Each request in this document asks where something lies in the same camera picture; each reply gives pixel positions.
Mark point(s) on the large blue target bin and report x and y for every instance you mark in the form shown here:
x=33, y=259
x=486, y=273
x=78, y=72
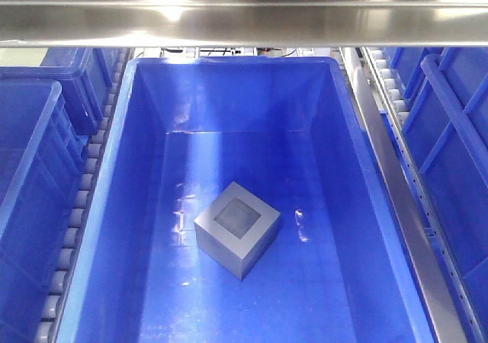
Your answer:
x=284, y=129

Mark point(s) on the right steel divider rail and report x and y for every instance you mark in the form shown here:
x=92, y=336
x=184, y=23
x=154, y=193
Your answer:
x=445, y=298

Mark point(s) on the steel shelf beam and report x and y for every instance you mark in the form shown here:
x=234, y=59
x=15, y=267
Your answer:
x=243, y=23

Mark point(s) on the blue bin left far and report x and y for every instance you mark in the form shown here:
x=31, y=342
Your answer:
x=86, y=75

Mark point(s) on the left roller track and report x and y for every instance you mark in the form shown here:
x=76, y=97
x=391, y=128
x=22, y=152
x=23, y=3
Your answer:
x=54, y=306

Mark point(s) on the blue bin left near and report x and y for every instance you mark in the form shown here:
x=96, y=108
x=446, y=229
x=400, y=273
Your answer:
x=41, y=164

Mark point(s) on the blue bin right tilted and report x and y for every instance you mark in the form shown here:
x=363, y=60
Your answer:
x=446, y=133

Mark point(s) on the gray hollow cube base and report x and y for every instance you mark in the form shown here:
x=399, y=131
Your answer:
x=236, y=229

